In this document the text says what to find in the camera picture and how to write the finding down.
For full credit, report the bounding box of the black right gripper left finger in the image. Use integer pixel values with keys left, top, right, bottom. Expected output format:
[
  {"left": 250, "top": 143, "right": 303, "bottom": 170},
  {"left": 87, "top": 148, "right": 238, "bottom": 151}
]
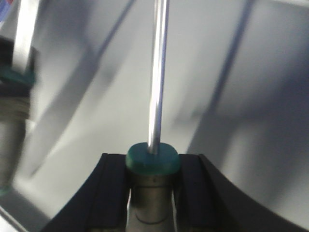
[{"left": 43, "top": 154, "right": 129, "bottom": 232}]

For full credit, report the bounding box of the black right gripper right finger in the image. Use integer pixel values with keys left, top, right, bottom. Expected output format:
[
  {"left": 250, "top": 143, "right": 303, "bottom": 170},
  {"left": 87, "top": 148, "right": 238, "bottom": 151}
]
[{"left": 174, "top": 154, "right": 305, "bottom": 232}]

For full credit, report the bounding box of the green black screwdriver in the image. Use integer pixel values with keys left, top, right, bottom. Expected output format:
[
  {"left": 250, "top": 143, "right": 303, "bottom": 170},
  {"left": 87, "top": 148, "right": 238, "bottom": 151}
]
[
  {"left": 0, "top": 0, "right": 40, "bottom": 195},
  {"left": 126, "top": 0, "right": 180, "bottom": 232}
]

